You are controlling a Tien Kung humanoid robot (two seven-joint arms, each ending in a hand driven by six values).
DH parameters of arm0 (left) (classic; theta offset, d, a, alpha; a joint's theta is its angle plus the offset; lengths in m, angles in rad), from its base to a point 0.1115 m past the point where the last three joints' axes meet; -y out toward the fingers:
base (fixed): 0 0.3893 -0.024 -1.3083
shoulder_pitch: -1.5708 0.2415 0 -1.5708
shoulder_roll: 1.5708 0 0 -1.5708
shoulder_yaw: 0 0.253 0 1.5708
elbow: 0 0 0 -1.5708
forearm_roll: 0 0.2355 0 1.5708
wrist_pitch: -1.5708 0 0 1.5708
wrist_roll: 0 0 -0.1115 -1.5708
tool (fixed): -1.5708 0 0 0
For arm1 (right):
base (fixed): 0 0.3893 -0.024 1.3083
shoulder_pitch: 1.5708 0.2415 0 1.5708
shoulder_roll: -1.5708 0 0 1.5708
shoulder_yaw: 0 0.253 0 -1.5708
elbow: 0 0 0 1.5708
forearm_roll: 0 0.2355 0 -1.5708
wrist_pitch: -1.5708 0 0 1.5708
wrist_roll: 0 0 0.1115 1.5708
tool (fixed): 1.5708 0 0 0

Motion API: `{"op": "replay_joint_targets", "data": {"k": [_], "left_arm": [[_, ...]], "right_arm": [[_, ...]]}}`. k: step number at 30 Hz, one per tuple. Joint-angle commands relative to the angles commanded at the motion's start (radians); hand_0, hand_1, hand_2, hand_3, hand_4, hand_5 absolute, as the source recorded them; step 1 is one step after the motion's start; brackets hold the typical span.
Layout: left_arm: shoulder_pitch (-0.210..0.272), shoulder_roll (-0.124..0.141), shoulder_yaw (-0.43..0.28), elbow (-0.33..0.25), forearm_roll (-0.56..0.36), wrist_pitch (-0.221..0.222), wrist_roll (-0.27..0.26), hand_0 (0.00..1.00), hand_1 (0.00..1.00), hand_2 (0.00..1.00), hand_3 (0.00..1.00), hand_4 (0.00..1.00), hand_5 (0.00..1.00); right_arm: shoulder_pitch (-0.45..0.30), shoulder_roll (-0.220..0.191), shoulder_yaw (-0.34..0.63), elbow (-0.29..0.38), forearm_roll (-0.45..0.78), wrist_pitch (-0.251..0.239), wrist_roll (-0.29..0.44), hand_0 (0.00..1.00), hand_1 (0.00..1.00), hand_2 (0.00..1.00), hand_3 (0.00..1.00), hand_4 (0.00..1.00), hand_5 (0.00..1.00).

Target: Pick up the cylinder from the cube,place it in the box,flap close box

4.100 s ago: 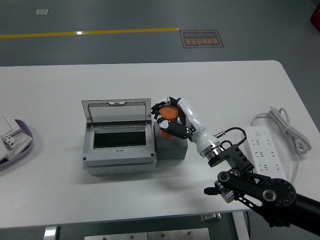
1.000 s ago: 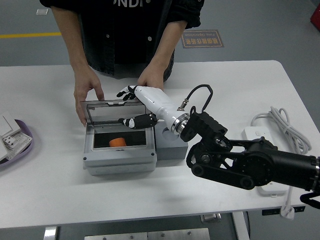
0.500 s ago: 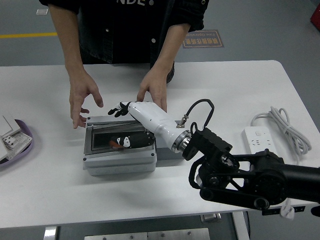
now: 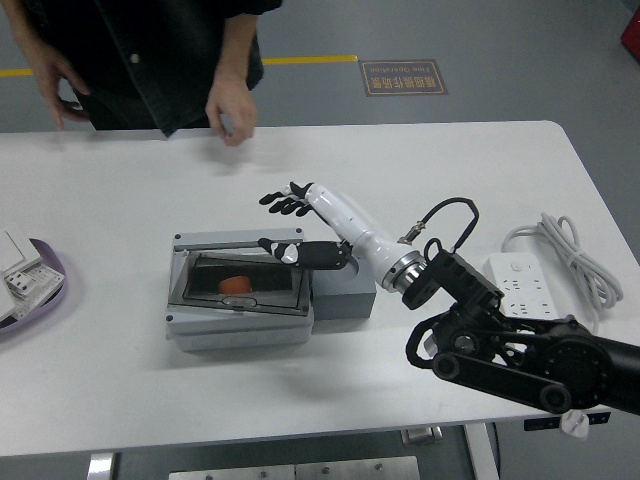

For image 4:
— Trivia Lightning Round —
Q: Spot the person's left hand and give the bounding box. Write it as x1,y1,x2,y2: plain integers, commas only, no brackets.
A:
204,78,259,148

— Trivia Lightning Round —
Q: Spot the orange cylinder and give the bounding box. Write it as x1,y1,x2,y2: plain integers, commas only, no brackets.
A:
218,275,253,295

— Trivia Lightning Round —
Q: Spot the purple tray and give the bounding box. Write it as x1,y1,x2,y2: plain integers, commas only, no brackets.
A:
0,237,82,337

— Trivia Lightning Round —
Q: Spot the white socket panel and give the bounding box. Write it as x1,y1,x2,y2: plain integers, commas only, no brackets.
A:
0,258,69,322

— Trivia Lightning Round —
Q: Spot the white power strip cable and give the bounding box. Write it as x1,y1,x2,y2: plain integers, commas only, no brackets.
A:
500,212,625,335

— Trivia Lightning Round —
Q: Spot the red object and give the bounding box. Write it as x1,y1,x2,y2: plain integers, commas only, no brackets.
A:
619,0,640,51

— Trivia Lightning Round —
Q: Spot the metal plate under table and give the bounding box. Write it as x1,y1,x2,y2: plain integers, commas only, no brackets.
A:
168,455,422,480

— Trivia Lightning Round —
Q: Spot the white flat plate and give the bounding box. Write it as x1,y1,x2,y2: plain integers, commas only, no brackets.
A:
0,230,27,275

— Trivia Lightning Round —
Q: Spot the grey cube block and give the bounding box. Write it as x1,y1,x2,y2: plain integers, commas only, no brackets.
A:
309,252,379,322

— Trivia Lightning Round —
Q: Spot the black table control panel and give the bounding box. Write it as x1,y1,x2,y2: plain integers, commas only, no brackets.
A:
523,412,613,432

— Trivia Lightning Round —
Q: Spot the person's right hand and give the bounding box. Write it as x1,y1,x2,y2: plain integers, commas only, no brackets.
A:
36,51,94,132

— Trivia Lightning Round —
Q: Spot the white table leg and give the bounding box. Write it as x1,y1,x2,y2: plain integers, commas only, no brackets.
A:
463,422,500,480
86,450,119,480

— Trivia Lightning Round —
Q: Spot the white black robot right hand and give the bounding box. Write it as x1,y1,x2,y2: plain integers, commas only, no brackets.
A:
257,181,408,287

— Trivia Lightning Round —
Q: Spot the white power strip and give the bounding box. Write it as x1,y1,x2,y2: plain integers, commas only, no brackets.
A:
486,251,564,317

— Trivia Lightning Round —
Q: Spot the person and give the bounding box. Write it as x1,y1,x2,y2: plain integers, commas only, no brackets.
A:
13,0,284,138

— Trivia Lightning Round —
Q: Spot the grey table bracket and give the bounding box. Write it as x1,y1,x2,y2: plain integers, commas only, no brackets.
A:
401,426,444,446

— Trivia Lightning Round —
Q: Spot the grey box with clear lid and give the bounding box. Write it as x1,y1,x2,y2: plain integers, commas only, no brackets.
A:
164,227,317,354

